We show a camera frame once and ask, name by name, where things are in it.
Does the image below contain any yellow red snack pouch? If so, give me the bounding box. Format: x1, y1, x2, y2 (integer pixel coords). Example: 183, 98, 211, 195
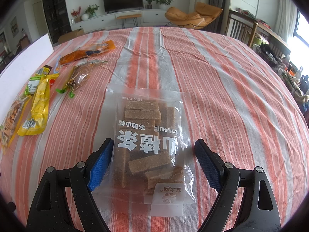
17, 73, 59, 136

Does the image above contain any fish-skin peanut bag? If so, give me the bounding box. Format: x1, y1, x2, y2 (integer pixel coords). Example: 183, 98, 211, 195
1, 95, 31, 154

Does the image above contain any hawthorn strips clear bag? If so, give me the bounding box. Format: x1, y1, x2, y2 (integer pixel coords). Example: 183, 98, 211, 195
94, 84, 196, 217

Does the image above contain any green snack packet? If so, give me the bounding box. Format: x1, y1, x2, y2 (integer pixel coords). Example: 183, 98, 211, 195
24, 75, 47, 96

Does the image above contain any brown snack green-end packet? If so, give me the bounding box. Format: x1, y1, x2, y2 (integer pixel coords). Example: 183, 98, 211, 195
55, 59, 108, 98

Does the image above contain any orange snack packet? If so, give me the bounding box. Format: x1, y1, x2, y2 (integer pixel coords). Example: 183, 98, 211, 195
59, 40, 116, 66

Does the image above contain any white cardboard box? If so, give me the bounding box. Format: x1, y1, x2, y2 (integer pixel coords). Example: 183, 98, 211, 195
0, 34, 54, 120

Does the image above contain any wooden side table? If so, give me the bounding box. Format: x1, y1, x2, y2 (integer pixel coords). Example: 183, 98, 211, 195
229, 9, 292, 59

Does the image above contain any dark wooden dining chair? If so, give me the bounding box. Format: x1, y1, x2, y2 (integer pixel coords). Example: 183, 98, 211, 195
225, 9, 259, 48

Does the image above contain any white sheer curtain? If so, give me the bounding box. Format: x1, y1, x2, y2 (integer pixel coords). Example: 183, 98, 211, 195
274, 0, 298, 42

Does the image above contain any red flower arrangement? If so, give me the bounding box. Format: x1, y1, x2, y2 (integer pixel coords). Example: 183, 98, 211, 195
71, 6, 81, 23

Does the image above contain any black tall cabinet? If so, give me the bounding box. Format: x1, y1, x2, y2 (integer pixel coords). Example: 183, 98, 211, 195
42, 0, 71, 44

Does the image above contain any orange lounge chair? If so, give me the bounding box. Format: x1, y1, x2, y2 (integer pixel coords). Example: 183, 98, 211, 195
165, 2, 223, 29

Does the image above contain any leafy plant white vase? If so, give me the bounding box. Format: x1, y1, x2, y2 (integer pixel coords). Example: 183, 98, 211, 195
85, 4, 99, 18

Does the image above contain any wooden bench stool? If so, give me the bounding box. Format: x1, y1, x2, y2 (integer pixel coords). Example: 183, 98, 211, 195
116, 14, 142, 28

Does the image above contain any white tv cabinet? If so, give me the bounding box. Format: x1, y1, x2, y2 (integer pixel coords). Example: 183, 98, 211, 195
71, 9, 169, 33

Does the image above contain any grey curtain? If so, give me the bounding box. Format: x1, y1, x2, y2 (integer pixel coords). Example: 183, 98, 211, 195
207, 0, 230, 33

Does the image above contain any small dark potted plant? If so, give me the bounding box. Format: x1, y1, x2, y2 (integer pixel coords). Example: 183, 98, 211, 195
146, 0, 154, 9

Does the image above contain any black television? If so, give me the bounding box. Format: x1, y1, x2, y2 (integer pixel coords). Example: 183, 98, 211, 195
103, 0, 143, 13

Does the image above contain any potted green plant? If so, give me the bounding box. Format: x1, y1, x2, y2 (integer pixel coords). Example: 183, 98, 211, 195
154, 0, 175, 9

